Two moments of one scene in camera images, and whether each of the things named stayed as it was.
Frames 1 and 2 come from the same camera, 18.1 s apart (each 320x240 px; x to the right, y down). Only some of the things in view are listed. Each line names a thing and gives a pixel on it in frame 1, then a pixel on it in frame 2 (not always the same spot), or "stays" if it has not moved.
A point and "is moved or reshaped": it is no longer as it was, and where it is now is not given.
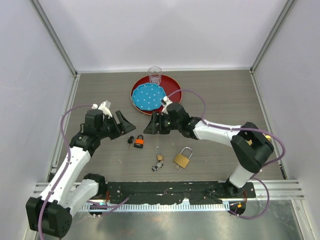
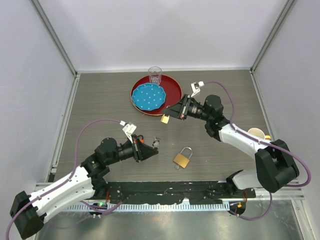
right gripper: x=156 y=118 to x=180 y=110
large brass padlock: x=181 y=160 stays
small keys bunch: x=158 y=165 to x=156 y=143
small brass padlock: x=160 y=157 is moved or reshaped
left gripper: x=125 y=127 to x=142 y=151
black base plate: x=194 y=192 stays
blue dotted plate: x=148 y=97 stays
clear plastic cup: x=155 y=74 stays
